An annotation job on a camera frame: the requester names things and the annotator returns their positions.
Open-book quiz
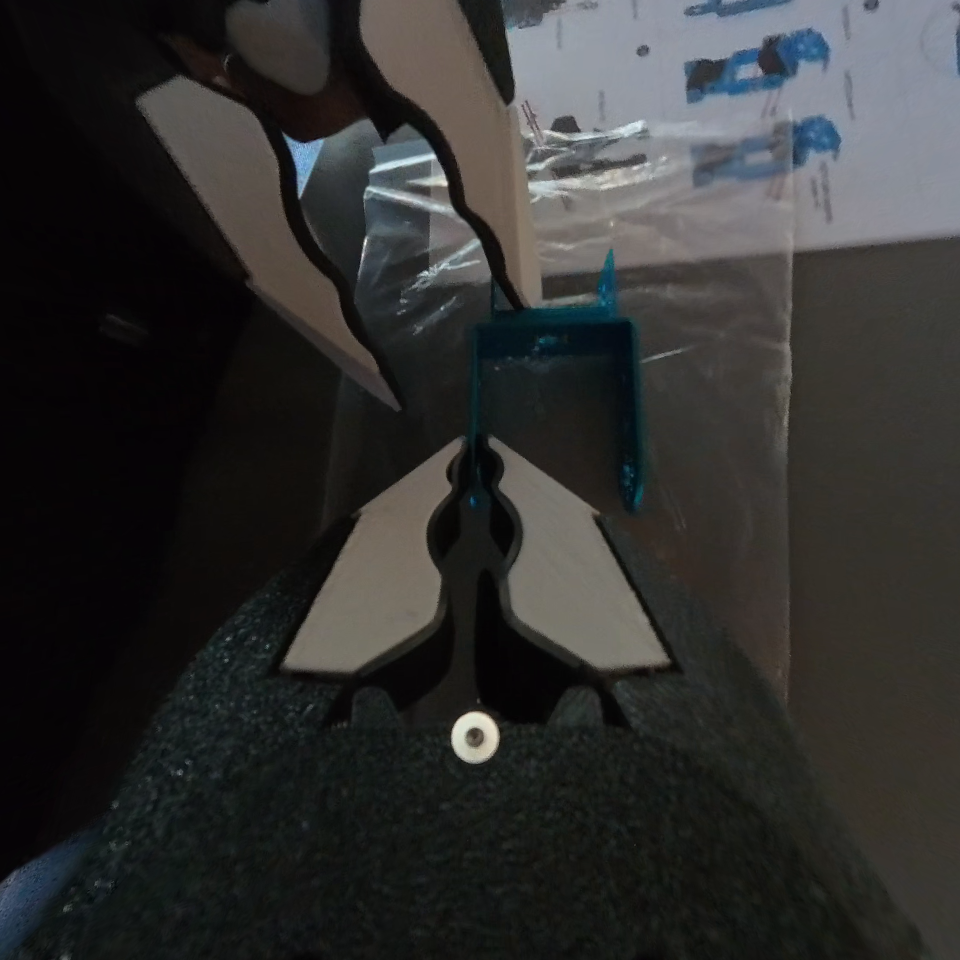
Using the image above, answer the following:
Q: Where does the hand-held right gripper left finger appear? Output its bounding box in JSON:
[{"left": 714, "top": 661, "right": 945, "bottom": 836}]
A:
[{"left": 279, "top": 437, "right": 477, "bottom": 708}]

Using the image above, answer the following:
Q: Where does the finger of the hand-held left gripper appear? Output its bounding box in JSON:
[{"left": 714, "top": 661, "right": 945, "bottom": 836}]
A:
[
  {"left": 137, "top": 78, "right": 404, "bottom": 414},
  {"left": 358, "top": 0, "right": 543, "bottom": 310}
]

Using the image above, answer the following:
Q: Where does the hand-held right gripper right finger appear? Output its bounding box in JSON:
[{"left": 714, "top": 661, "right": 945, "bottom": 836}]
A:
[{"left": 475, "top": 437, "right": 674, "bottom": 708}]

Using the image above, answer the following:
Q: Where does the blue metal bracket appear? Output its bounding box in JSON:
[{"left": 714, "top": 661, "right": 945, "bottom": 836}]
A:
[{"left": 466, "top": 247, "right": 648, "bottom": 541}]

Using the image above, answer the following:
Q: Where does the clear plastic bag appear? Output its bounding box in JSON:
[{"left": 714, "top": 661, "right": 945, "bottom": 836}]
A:
[{"left": 326, "top": 120, "right": 798, "bottom": 706}]

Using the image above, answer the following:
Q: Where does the assembly instruction sheet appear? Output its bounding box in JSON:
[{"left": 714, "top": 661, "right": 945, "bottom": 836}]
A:
[{"left": 502, "top": 0, "right": 960, "bottom": 280}]

